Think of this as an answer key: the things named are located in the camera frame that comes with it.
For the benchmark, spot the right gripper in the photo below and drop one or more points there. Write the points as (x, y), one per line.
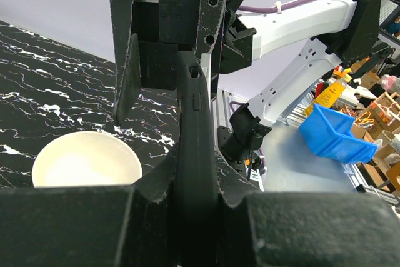
(147, 57)

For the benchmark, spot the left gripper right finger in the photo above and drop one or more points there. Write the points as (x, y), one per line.
(301, 228)

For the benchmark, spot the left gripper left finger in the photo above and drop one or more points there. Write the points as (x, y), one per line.
(90, 226)

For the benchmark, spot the large white bowl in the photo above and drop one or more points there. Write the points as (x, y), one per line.
(86, 158)

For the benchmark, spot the blue plastic bin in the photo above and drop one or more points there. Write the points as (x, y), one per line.
(328, 134)

